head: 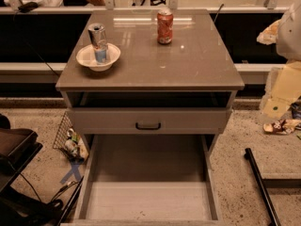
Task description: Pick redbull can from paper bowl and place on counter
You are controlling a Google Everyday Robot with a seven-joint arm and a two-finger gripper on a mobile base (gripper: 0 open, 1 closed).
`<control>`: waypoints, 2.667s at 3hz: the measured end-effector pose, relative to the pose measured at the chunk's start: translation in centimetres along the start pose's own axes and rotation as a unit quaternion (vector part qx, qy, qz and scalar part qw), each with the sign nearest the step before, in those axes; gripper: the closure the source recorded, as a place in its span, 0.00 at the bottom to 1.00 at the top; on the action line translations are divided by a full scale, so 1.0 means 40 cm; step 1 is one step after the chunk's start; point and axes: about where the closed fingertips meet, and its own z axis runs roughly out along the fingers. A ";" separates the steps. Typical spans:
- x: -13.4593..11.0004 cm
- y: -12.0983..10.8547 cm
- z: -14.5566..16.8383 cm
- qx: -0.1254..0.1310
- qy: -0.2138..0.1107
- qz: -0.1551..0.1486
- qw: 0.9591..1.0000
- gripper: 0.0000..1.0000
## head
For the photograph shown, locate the redbull can silver blue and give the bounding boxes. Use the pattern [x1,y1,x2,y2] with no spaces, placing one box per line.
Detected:
[87,23,108,64]

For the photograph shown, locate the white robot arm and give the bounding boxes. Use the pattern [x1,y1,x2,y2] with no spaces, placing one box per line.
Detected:
[277,0,301,60]

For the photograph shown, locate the grey counter cabinet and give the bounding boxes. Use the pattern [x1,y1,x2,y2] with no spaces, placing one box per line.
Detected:
[56,9,244,150]

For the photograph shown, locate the white paper bowl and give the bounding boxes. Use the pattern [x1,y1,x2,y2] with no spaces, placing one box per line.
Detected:
[76,43,120,72]

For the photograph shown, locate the orange soda can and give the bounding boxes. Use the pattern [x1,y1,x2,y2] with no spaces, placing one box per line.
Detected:
[157,8,173,44]

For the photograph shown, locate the closed grey drawer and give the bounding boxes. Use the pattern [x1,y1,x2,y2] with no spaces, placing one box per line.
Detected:
[67,108,231,135]

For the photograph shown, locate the open bottom grey drawer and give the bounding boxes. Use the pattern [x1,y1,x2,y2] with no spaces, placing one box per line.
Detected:
[61,135,224,226]

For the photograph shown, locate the snack packets in basket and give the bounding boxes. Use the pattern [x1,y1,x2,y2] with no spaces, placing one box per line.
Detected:
[63,128,88,160]

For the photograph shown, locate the black metal bar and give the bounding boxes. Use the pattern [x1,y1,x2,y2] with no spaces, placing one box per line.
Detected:
[245,148,281,226]

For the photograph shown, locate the brown snack wrapper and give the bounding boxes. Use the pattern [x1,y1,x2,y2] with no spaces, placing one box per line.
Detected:
[262,119,301,135]

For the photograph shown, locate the crumpled chip bag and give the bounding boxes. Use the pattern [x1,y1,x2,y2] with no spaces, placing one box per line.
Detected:
[257,20,279,45]

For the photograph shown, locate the black cart left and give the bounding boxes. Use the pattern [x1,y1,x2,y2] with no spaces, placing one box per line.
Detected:
[0,115,63,226]

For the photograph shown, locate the wire mesh basket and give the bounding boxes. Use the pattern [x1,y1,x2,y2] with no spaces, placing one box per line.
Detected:
[53,113,72,150]

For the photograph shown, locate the black cable on floor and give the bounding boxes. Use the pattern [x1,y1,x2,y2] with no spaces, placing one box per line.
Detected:
[18,172,83,205]

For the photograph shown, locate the black device on rail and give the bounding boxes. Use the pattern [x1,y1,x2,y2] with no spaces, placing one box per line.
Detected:
[18,2,39,13]

